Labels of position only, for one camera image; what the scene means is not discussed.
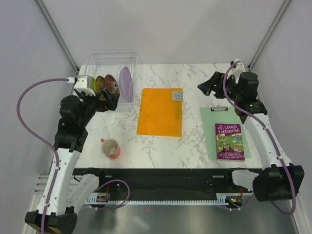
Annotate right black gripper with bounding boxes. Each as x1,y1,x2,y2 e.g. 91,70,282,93
198,71,243,102

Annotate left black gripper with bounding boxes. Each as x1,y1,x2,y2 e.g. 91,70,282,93
77,87,119,126

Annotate red floral plate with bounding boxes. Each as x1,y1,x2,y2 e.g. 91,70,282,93
104,74,119,94

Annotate lavender plate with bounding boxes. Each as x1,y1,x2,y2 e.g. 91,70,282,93
119,67,134,102

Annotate yellow patterned plate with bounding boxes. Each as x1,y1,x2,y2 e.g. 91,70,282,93
95,76,106,100

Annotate lime green plate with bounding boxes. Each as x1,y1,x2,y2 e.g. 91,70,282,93
87,76,97,92

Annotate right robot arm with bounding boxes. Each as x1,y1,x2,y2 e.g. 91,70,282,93
197,72,305,202

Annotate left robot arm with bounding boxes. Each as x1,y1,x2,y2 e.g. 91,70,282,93
25,88,120,234

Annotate mint green clipboard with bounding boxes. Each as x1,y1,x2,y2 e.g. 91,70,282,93
199,107,252,161

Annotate orange mug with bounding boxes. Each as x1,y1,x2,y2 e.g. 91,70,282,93
100,138,121,159

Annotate purple treehouse book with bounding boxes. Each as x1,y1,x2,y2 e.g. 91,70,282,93
215,123,245,161

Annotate white wire dish rack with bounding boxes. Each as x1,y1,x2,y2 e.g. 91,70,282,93
79,51,142,113

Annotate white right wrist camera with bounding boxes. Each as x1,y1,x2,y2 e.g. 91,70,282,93
230,59,246,74

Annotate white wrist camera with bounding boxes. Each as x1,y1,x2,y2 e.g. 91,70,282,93
74,75,96,96
230,59,246,74

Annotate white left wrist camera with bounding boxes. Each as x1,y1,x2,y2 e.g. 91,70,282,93
74,75,96,96

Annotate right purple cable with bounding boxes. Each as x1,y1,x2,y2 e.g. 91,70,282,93
223,61,297,215

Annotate purple cable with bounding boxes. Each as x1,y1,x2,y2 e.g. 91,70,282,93
223,61,297,215
16,77,76,231

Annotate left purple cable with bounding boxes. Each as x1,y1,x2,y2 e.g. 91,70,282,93
16,77,76,231

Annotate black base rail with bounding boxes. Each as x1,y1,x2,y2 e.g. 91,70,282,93
73,168,251,200

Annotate white cable duct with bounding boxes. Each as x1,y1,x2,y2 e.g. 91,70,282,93
84,194,229,206

